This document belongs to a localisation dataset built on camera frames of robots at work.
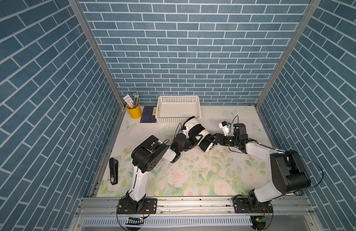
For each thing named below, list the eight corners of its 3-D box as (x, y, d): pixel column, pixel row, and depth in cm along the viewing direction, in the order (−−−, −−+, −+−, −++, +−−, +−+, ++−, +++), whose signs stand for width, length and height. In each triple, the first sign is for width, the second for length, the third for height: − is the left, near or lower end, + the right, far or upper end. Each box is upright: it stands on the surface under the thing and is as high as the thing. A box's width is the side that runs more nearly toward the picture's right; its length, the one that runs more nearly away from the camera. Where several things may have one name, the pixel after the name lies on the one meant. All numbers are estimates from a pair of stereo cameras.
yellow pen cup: (128, 119, 113) (124, 110, 105) (130, 112, 117) (127, 103, 110) (140, 119, 113) (137, 110, 105) (142, 112, 117) (139, 103, 110)
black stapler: (112, 185, 82) (109, 182, 78) (112, 162, 91) (109, 158, 87) (118, 183, 83) (115, 180, 79) (118, 160, 92) (115, 156, 88)
